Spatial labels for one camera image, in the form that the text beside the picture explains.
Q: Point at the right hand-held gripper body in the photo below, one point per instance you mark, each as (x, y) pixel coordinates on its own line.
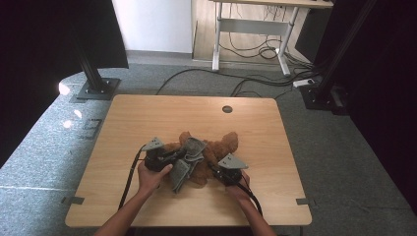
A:
(231, 172)

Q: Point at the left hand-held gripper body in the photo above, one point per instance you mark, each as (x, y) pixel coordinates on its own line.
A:
(155, 159)

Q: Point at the grey doll garment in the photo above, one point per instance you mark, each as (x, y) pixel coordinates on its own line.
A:
(187, 165)

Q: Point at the brown teddy bear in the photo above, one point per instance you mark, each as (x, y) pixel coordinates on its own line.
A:
(219, 149)

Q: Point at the person's right hand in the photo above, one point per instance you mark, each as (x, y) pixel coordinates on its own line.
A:
(241, 190)

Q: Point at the person's left hand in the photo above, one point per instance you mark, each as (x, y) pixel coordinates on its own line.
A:
(150, 180)

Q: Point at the black metal stand with base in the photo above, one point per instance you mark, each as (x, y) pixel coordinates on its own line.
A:
(327, 85)
(95, 82)

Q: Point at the white power strip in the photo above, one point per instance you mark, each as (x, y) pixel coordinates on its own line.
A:
(303, 83)

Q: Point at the dark curtain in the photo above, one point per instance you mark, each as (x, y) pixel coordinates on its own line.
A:
(39, 49)
(387, 82)

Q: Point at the grey floor outlet frame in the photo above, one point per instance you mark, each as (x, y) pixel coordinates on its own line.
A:
(90, 128)

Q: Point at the grey table edge bracket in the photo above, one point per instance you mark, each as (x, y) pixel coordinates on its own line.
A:
(72, 200)
(305, 201)

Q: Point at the white desk frame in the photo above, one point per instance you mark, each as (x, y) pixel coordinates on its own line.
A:
(252, 26)

